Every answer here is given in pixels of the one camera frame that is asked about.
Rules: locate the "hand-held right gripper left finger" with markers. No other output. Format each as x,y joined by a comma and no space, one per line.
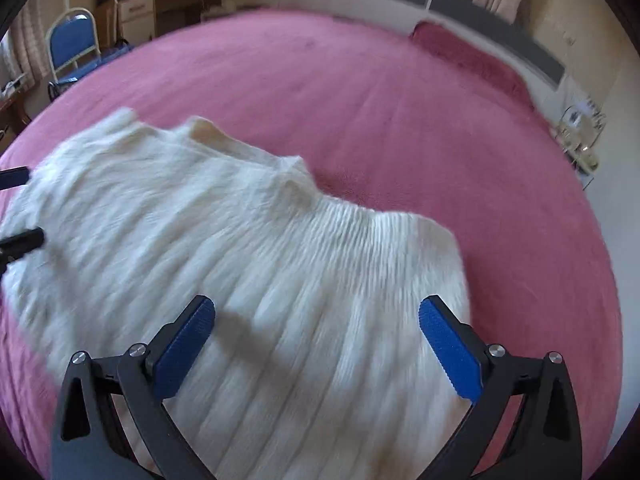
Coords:
182,347

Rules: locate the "wooden side table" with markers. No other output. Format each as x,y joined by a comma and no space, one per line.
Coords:
10,110

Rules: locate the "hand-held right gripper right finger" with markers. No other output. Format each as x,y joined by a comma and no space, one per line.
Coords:
450,347

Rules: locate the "white drawer cabinet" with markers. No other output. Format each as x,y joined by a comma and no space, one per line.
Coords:
135,10

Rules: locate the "bed with pink blanket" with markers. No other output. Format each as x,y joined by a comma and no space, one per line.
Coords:
400,135

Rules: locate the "pink pillow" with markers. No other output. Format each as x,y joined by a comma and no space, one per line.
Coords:
470,55

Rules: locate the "white knitted sweater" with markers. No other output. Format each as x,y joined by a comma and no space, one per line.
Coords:
225,250

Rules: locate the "blue chair with white frame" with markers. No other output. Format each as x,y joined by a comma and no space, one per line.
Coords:
72,45

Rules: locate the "brown wooden panel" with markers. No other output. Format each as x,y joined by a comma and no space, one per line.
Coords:
107,17

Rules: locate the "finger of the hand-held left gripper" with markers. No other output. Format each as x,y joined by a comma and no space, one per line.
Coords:
20,242
12,177

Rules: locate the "wooden desk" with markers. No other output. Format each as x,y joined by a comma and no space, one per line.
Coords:
187,0

